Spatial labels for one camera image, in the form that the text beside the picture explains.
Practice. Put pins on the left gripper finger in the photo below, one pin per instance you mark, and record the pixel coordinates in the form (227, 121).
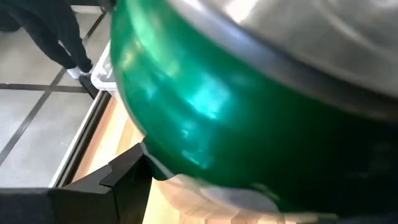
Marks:
(93, 202)

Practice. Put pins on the person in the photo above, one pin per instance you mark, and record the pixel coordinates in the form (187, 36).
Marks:
(46, 34)

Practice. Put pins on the black aluminium frame rail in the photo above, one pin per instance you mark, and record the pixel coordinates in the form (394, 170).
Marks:
(82, 140)

